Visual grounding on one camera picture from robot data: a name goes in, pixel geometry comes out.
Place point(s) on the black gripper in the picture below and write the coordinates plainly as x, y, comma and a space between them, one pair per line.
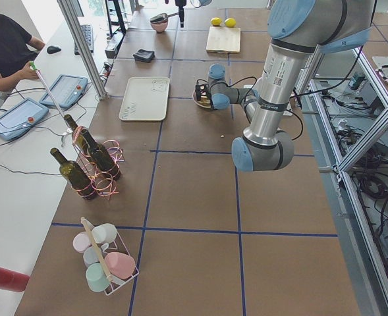
180, 7
204, 90

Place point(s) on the white plate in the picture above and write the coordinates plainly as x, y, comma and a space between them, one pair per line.
200, 105

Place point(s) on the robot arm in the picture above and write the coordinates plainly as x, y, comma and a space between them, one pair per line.
296, 29
197, 4

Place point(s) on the cream bear tray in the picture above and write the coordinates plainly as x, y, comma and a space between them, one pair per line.
145, 99

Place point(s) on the steel scoop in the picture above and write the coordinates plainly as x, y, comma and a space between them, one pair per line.
163, 17

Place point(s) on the pink bowl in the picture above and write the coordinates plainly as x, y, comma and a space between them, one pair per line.
159, 28

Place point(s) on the lemon half left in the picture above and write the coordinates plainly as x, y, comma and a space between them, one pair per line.
216, 21

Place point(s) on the lemon half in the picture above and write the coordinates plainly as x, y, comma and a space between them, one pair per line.
216, 21
230, 22

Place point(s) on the lemon half right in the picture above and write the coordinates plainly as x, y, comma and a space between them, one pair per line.
230, 22

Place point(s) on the wooden cutting board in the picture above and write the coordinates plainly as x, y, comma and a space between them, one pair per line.
223, 40

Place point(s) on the grey folded cloth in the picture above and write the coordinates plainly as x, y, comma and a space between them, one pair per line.
143, 55

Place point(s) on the black keyboard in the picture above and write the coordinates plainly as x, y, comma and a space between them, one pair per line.
88, 34

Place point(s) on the dark green bottle left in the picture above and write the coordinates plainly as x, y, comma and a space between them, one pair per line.
101, 156

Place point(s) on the dark green bottle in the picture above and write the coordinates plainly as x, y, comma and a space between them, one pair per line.
74, 174
101, 156
73, 126

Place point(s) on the dark green bottle back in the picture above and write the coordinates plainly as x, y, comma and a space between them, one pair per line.
73, 126

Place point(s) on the black computer mouse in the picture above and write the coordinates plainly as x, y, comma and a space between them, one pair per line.
53, 49

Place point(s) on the far teach pendant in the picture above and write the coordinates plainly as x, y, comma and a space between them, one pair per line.
68, 89

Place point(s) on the teach pendant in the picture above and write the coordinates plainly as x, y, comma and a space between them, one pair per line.
21, 118
68, 89

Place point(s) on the pink stick tool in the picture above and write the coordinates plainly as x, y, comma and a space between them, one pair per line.
40, 76

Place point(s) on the dark green bottle front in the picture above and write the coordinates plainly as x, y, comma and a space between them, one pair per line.
74, 174

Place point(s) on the white cup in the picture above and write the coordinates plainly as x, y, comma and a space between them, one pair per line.
104, 233

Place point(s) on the person in black shirt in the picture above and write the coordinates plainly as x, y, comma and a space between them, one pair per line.
17, 49

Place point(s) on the near teach pendant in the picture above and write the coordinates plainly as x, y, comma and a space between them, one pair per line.
21, 118

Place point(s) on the light pink cup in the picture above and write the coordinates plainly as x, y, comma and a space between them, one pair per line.
81, 242

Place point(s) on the grey cup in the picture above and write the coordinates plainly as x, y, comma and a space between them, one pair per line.
90, 256

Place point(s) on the mint green cup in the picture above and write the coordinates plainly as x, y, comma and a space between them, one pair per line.
96, 279

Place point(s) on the red cylinder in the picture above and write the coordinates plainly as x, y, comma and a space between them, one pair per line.
12, 280

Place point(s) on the aluminium frame post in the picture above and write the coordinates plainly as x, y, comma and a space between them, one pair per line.
72, 21

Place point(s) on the copper wire bottle rack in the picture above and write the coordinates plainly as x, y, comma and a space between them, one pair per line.
102, 182

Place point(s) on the white wire cup rack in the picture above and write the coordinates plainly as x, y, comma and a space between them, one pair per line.
102, 250

